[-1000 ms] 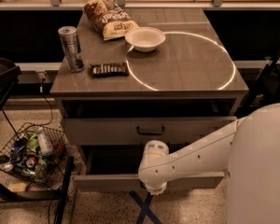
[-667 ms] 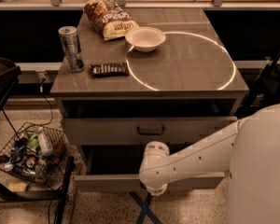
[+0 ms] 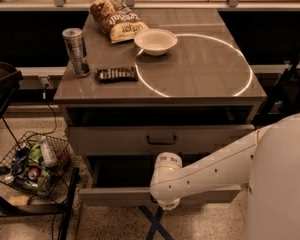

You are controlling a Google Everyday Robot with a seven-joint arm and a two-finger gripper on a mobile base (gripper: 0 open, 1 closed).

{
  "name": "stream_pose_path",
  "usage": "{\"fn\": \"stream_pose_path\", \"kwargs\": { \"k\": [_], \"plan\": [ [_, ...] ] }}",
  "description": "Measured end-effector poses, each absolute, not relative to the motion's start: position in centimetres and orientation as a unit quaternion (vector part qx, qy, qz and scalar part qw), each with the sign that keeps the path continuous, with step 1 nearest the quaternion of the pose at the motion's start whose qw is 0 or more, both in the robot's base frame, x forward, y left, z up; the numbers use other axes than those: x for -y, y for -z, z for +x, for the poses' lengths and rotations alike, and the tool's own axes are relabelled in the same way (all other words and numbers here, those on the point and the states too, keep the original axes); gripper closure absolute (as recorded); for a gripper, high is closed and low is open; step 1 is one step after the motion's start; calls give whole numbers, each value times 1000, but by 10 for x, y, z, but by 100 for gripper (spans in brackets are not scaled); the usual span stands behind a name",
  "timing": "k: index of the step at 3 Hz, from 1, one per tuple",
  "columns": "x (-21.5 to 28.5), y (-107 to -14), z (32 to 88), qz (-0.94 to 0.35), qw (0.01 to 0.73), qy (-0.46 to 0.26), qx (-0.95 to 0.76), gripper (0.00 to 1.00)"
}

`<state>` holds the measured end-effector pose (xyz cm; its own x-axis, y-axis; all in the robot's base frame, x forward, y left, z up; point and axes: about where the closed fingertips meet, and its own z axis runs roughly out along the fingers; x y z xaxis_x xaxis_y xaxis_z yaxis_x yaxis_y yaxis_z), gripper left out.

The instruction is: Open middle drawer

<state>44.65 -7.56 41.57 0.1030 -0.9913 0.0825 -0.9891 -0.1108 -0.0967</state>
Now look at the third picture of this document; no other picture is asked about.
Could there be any black power cable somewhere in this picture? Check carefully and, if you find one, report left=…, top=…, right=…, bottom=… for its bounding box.
left=29, top=82, right=59, bottom=138

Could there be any clear plastic bottle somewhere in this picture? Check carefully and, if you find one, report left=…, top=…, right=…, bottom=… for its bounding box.
left=40, top=136, right=57, bottom=168

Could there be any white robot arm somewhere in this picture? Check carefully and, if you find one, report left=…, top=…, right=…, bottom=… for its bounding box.
left=150, top=113, right=300, bottom=240

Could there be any black office chair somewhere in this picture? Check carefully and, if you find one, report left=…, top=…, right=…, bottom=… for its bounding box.
left=254, top=51, right=300, bottom=125

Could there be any grey drawer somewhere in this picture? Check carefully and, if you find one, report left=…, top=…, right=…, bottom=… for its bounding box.
left=66, top=125, right=255, bottom=156
left=77, top=155, right=242, bottom=208

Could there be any white bowl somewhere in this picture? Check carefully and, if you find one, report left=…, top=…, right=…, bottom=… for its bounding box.
left=134, top=29, right=178, bottom=56

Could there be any silver drink can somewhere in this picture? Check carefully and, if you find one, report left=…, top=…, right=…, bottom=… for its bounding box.
left=62, top=28, right=90, bottom=77

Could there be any red soda can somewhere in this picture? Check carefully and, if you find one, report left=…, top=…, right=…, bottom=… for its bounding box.
left=28, top=167, right=41, bottom=180

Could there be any black cart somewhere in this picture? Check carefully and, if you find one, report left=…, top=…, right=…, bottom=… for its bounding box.
left=0, top=62, right=80, bottom=240

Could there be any brown chips bag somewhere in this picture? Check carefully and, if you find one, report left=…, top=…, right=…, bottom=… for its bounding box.
left=89, top=0, right=149, bottom=43

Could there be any grey top drawer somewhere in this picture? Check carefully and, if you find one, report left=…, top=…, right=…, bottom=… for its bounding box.
left=66, top=125, right=255, bottom=156

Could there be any grey drawer cabinet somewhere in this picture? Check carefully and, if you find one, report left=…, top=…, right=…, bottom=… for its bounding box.
left=52, top=7, right=267, bottom=206

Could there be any wire basket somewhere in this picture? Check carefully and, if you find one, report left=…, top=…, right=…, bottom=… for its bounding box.
left=0, top=132, right=71, bottom=196

